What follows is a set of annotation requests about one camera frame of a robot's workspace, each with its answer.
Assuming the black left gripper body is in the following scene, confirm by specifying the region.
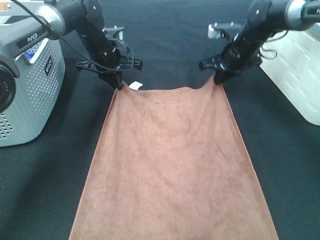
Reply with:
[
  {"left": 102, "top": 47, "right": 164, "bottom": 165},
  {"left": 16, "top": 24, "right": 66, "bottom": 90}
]
[{"left": 75, "top": 38, "right": 143, "bottom": 80}]

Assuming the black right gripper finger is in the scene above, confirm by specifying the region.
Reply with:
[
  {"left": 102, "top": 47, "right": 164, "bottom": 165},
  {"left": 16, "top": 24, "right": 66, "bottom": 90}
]
[{"left": 214, "top": 71, "right": 235, "bottom": 85}]

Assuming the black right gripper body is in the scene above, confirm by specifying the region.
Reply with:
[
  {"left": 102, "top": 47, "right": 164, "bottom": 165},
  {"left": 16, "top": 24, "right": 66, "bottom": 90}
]
[{"left": 199, "top": 53, "right": 262, "bottom": 75}]

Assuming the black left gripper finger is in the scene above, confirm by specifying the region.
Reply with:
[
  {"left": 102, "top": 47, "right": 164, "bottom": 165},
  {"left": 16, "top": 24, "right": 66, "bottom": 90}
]
[{"left": 102, "top": 72, "right": 124, "bottom": 90}]

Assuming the brown towel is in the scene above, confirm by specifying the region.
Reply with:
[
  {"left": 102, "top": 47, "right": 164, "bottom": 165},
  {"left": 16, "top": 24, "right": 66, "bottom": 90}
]
[{"left": 69, "top": 78, "right": 278, "bottom": 240}]

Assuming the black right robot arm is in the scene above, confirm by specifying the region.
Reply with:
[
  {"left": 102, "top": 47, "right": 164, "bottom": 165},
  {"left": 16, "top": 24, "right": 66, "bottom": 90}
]
[{"left": 199, "top": 0, "right": 320, "bottom": 85}]

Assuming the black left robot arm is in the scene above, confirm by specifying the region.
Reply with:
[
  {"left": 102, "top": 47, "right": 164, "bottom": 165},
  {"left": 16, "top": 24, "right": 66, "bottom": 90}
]
[{"left": 0, "top": 0, "right": 143, "bottom": 112}]

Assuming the white storage box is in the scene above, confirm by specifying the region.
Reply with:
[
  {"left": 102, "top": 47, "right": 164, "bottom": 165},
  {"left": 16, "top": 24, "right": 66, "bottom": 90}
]
[{"left": 260, "top": 23, "right": 320, "bottom": 126}]

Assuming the grey perforated laundry basket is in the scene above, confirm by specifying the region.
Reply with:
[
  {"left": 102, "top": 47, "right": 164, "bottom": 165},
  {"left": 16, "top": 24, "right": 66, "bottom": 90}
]
[{"left": 0, "top": 0, "right": 66, "bottom": 148}]

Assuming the blue cloth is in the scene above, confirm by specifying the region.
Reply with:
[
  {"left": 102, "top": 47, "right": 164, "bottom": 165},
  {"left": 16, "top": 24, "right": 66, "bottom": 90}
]
[{"left": 24, "top": 50, "right": 35, "bottom": 62}]

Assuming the black table cloth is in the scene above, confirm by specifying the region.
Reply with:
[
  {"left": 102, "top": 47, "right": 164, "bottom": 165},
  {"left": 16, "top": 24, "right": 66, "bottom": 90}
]
[{"left": 0, "top": 0, "right": 320, "bottom": 240}]

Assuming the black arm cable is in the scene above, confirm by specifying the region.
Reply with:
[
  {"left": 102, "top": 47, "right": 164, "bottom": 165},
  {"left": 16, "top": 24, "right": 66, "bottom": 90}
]
[{"left": 11, "top": 0, "right": 131, "bottom": 73}]

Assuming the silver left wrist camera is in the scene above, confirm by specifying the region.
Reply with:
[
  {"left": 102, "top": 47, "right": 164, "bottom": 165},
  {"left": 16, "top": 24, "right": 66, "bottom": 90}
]
[{"left": 102, "top": 25, "right": 125, "bottom": 40}]

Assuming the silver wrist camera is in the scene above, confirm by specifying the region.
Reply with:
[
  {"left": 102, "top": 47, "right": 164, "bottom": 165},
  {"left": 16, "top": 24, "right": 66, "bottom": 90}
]
[
  {"left": 102, "top": 25, "right": 125, "bottom": 40},
  {"left": 207, "top": 21, "right": 242, "bottom": 41}
]

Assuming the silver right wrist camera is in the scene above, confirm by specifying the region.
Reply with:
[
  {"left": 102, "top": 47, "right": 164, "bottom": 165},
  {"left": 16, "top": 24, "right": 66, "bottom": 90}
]
[{"left": 207, "top": 21, "right": 242, "bottom": 41}]

